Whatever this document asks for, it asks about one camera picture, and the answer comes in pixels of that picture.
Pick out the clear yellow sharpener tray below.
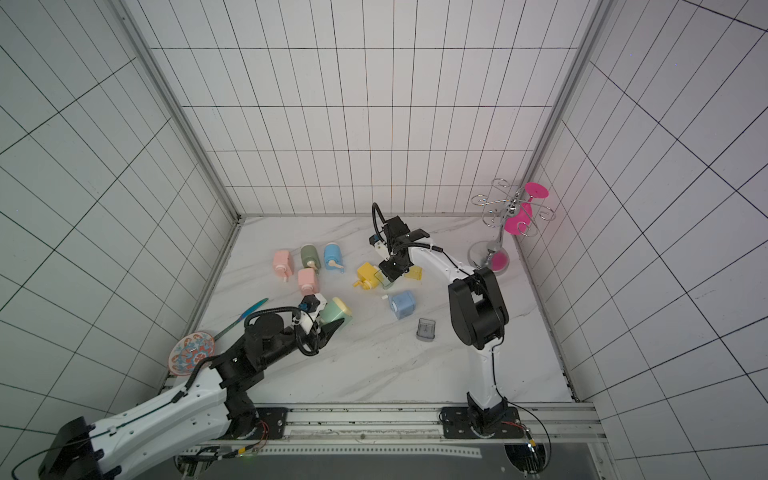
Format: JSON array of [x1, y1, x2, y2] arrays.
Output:
[[404, 266, 422, 281]]

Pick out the clear mint sharpener tray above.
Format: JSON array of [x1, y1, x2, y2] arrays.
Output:
[[374, 271, 392, 290]]

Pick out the yellow pencil sharpener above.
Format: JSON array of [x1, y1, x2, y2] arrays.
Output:
[[353, 262, 381, 291]]

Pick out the mint green pencil sharpener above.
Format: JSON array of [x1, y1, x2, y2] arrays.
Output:
[[318, 297, 352, 325]]

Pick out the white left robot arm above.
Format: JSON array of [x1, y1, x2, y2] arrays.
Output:
[[10, 305, 344, 479]]

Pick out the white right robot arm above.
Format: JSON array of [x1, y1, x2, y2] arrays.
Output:
[[369, 203, 535, 445]]

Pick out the clear grey sharpener tray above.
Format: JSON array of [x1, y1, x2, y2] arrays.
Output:
[[416, 318, 436, 342]]

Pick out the chrome cup holder stand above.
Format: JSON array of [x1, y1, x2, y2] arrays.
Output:
[[468, 178, 548, 274]]

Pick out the patterned ceramic plate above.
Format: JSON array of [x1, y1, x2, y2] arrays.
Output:
[[167, 332, 215, 377]]

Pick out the magenta plastic goblet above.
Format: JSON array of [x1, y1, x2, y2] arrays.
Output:
[[504, 182, 555, 237]]

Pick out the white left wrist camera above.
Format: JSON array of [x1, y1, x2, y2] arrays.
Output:
[[293, 293, 327, 336]]

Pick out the teal handled tool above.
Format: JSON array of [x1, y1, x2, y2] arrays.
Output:
[[213, 298, 269, 342]]

